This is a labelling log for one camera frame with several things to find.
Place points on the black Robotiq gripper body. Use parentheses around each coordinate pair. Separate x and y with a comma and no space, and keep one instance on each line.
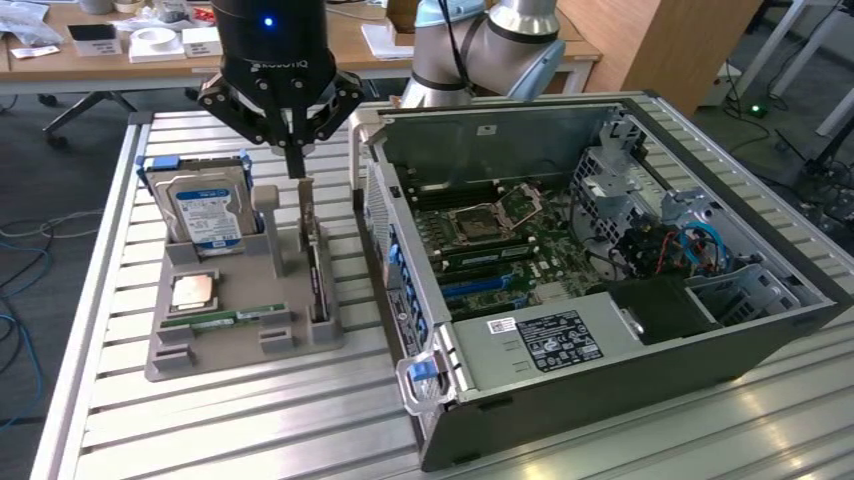
(273,50)

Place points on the Nvidia graphics card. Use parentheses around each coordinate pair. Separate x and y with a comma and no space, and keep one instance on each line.
(319,280)

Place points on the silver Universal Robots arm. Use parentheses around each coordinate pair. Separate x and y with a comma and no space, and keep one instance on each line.
(507,30)

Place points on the plain white box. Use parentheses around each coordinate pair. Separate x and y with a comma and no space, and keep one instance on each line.
(200,42)

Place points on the red small items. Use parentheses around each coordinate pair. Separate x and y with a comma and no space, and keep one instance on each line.
(202,17)

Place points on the stack of white papers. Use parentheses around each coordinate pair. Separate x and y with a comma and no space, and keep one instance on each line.
(387,45)

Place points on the flat white box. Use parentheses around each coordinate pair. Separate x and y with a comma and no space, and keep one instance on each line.
(156,56)

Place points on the white tape roll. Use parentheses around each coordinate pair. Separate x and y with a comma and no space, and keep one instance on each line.
(166,42)

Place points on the brown cardboard box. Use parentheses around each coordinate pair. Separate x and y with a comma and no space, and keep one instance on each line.
(400,15)

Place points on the hard disk in blue carrier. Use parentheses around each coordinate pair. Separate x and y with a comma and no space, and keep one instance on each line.
(202,210)

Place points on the white bowl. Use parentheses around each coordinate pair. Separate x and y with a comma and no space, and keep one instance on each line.
(126,5)

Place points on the white box with black top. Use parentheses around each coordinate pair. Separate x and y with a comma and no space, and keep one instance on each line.
(93,42)

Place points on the grey cup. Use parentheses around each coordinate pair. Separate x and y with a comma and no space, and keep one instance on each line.
(96,6)

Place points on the CPU socket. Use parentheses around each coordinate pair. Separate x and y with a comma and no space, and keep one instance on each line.
(476,225)

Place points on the white paper tag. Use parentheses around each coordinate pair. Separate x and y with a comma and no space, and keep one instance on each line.
(33,52)

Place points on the socket cover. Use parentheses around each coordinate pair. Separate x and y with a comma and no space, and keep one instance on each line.
(520,200)

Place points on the clear plastic bag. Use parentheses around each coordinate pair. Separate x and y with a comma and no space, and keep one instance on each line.
(29,22)

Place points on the CPU chip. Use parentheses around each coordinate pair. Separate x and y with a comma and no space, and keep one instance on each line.
(193,290)

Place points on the metal drive cage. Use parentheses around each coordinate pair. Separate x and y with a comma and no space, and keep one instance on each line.
(613,200)

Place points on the silver chipset heatsink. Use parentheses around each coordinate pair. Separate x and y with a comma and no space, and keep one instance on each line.
(553,292)

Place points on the grey parts rack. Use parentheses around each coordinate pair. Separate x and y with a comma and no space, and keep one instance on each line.
(226,355)

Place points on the wooden cabinet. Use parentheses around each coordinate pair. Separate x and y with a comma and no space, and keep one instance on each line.
(667,50)

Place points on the blue case latch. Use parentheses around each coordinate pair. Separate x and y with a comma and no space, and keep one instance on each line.
(421,372)

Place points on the grey power supply unit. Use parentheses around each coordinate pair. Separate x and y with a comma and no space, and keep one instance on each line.
(493,360)

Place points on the device with green light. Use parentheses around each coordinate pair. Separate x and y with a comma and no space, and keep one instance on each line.
(755,109)

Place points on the white table leg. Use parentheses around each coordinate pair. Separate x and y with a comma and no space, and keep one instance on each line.
(767,50)

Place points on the open dark PC case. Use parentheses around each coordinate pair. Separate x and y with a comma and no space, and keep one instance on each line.
(600,400)

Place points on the metal disk bay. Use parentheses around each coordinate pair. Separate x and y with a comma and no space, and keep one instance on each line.
(767,295)

